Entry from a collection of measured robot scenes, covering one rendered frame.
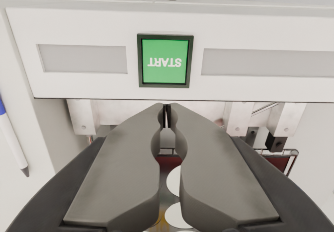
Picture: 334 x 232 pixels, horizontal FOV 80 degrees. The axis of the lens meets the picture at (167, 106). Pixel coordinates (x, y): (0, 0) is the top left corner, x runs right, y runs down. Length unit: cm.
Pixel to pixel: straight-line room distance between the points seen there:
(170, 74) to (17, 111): 18
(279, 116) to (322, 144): 24
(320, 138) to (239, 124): 27
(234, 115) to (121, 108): 18
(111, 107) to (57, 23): 16
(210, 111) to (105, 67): 19
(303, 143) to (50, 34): 52
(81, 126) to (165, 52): 19
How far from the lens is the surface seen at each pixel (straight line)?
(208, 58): 23
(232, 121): 33
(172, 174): 40
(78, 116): 33
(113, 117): 35
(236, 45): 23
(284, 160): 44
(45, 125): 30
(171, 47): 21
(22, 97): 28
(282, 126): 37
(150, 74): 22
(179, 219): 52
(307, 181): 66
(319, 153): 60
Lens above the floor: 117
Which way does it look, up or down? 61 degrees down
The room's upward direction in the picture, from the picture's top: 177 degrees clockwise
